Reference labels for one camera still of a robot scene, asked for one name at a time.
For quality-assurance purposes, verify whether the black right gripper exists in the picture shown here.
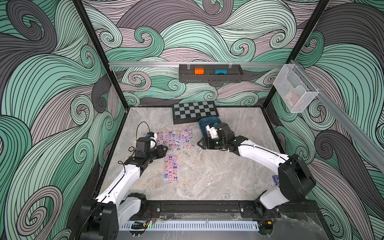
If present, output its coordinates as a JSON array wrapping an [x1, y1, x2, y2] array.
[[200, 135, 228, 148]]

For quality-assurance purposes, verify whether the lilac small sticker sheet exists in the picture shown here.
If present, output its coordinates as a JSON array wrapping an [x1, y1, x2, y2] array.
[[168, 130, 182, 152]]

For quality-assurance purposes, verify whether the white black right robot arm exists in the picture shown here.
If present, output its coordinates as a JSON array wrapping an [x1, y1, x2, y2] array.
[[198, 123, 316, 213]]

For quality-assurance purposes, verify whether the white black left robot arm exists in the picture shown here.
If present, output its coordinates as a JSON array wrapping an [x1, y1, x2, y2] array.
[[74, 137, 169, 240]]

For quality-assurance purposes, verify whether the teal plastic storage box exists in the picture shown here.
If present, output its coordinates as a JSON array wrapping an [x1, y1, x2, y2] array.
[[199, 116, 222, 142]]

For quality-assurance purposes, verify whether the black grey chessboard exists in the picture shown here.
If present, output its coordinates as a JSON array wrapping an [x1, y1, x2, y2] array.
[[172, 101, 219, 125]]

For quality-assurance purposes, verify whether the orange block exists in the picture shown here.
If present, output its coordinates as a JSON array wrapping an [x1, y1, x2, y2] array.
[[194, 68, 205, 75]]

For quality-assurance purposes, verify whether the teal block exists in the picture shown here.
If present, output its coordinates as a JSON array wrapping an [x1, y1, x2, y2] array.
[[215, 69, 228, 75]]

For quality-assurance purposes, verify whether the blue card pack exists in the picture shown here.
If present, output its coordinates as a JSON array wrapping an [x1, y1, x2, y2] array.
[[272, 175, 279, 186]]

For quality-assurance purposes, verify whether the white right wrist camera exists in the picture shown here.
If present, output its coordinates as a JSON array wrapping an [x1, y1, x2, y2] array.
[[206, 124, 219, 139]]

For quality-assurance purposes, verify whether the black wall shelf tray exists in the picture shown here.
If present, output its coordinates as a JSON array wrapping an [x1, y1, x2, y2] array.
[[179, 65, 244, 86]]

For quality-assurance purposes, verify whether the white slotted cable duct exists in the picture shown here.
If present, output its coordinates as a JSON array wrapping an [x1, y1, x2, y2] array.
[[119, 220, 260, 232]]

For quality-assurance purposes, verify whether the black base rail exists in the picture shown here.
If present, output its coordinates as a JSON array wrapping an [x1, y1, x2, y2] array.
[[131, 200, 321, 221]]

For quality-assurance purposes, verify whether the aluminium rail back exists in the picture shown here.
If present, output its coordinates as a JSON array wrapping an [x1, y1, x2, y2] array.
[[109, 61, 285, 69]]

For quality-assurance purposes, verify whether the aluminium rail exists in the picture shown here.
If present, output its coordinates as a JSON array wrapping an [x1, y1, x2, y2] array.
[[109, 61, 285, 69], [290, 60, 384, 173]]

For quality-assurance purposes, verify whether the clear acrylic wall holder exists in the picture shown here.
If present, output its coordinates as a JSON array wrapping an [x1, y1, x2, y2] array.
[[273, 64, 319, 113]]

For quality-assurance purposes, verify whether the aluminium rail right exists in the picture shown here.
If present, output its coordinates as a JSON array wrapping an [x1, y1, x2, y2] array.
[[290, 60, 384, 173]]

